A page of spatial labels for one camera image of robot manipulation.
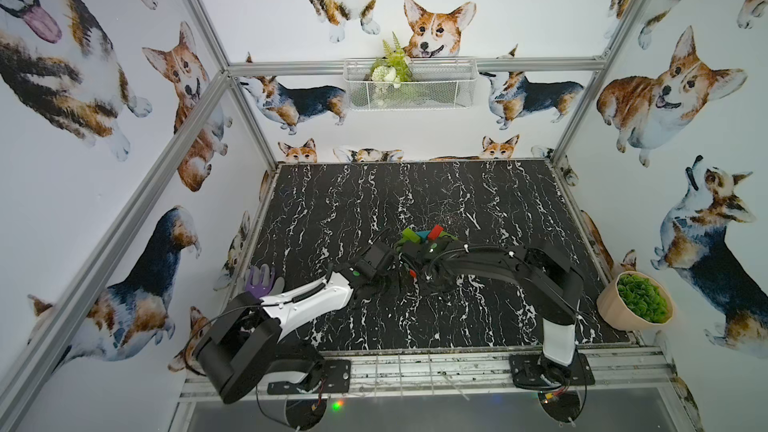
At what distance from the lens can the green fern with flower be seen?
0.83m

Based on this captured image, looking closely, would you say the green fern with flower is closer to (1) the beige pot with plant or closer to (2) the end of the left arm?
(2) the end of the left arm

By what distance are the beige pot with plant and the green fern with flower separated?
0.81 meters

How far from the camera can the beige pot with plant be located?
735 mm
